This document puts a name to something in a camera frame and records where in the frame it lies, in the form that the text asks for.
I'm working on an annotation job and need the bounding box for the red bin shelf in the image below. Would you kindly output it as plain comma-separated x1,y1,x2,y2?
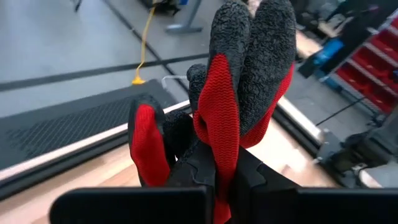
334,9,398,115

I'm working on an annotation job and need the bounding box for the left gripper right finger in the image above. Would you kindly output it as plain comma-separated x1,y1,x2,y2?
231,147,398,224

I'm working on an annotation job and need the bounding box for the grey desk foot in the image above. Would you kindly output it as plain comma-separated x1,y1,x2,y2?
164,0,205,35

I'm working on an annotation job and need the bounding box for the white floor cable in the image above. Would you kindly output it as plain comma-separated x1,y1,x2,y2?
160,74,190,91

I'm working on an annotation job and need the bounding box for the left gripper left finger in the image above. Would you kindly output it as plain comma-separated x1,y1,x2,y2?
49,141,218,224

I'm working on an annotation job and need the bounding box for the red black gardening glove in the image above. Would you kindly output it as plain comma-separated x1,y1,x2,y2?
127,0,297,224

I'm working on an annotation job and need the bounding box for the blue container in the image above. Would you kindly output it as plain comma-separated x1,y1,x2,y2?
313,37,345,68

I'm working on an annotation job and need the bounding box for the yellow extension cable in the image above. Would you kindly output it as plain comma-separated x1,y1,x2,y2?
131,5,157,86

